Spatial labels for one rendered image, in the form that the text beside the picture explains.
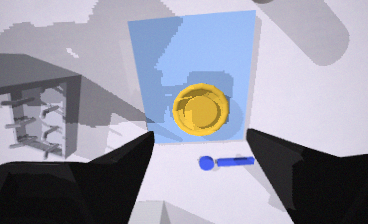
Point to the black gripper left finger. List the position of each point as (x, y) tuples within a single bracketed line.
[(105, 189)]

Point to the yellow plate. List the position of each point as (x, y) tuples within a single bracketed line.
[(200, 109)]

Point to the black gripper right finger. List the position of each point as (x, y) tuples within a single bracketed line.
[(315, 187)]

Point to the light blue flat mat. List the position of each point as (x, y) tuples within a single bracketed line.
[(175, 52)]

